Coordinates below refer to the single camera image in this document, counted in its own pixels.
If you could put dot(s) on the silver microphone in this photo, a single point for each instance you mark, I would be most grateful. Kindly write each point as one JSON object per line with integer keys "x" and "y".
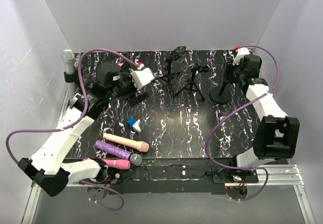
{"x": 68, "y": 59}

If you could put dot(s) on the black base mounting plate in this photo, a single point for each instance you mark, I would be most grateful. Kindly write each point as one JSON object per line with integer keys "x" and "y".
{"x": 179, "y": 175}

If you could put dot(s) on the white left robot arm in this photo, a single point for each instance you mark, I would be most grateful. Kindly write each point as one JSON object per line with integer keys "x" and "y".
{"x": 46, "y": 167}

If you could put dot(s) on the black round-base stand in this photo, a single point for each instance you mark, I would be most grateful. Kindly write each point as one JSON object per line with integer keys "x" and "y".
{"x": 74, "y": 77}
{"x": 220, "y": 95}

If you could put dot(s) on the blue and white small block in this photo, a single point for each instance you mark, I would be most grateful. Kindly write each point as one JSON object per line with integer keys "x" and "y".
{"x": 134, "y": 124}

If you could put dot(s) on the black tripod shock-mount stand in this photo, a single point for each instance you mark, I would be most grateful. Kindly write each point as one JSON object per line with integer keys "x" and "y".
{"x": 174, "y": 55}

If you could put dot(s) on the pink plastic microphone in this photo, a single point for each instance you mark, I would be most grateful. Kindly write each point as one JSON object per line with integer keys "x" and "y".
{"x": 120, "y": 164}

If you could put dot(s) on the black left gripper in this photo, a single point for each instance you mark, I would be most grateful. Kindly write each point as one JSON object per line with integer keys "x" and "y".
{"x": 132, "y": 98}

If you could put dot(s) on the black tripod microphone stand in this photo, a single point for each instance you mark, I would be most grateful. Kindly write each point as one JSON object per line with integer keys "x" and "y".
{"x": 191, "y": 85}

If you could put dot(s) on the aluminium frame rail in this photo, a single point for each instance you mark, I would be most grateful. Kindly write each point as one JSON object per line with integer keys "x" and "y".
{"x": 174, "y": 128}

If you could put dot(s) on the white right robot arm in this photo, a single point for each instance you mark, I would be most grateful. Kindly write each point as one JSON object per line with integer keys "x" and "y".
{"x": 277, "y": 133}

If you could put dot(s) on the purple glitter microphone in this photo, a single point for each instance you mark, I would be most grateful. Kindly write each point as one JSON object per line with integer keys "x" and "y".
{"x": 133, "y": 158}

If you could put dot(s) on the beige microphone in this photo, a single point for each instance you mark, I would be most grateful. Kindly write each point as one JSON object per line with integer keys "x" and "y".
{"x": 138, "y": 145}

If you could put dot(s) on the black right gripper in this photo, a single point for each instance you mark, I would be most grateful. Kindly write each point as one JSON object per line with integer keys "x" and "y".
{"x": 229, "y": 69}

